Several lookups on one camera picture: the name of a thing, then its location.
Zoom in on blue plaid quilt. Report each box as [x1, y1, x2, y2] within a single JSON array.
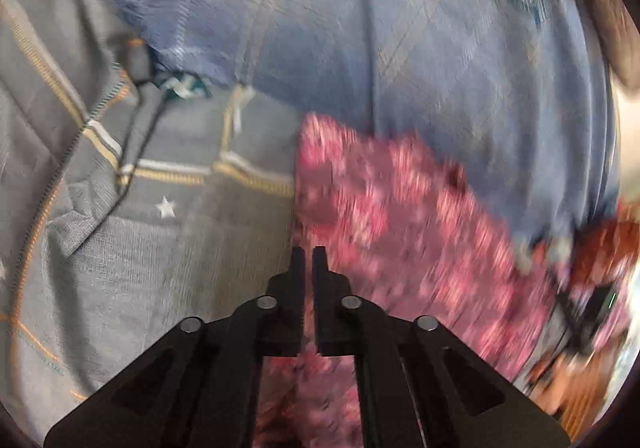
[[90, 0, 622, 270]]

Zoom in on red plastic bag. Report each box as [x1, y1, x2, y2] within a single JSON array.
[[570, 212, 640, 290]]

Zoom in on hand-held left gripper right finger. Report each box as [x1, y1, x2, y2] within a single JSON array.
[[312, 247, 571, 448]]

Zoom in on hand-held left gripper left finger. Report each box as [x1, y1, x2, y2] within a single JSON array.
[[44, 247, 307, 448]]

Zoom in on grey zip hoodie with stars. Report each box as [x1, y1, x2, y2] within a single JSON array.
[[0, 0, 302, 429]]

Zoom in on pink floral garment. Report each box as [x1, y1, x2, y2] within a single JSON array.
[[255, 112, 631, 448]]

